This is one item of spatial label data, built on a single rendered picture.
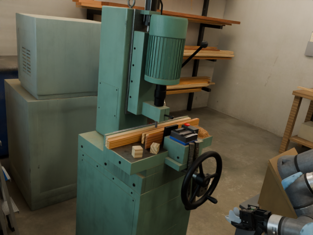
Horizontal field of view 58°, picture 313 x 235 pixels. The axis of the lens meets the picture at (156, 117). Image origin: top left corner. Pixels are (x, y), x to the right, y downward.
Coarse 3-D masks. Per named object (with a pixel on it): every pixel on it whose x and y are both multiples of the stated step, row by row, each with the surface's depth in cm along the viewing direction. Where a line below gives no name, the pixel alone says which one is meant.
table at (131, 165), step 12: (132, 144) 138; (144, 144) 139; (204, 144) 157; (108, 156) 132; (120, 156) 125; (132, 156) 126; (144, 156) 127; (156, 156) 130; (120, 168) 126; (132, 168) 121; (144, 168) 127; (180, 168) 130
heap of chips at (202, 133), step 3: (195, 126) 161; (198, 126) 162; (201, 129) 159; (198, 132) 157; (201, 132) 157; (204, 132) 158; (207, 132) 159; (198, 135) 156; (201, 135) 156; (204, 135) 157; (207, 135) 159; (210, 135) 161; (201, 138) 155
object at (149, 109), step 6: (144, 102) 148; (150, 102) 149; (144, 108) 148; (150, 108) 145; (156, 108) 142; (162, 108) 142; (168, 108) 144; (144, 114) 149; (150, 114) 145; (156, 114) 142; (162, 114) 142; (168, 114) 145; (156, 120) 143; (162, 120) 143
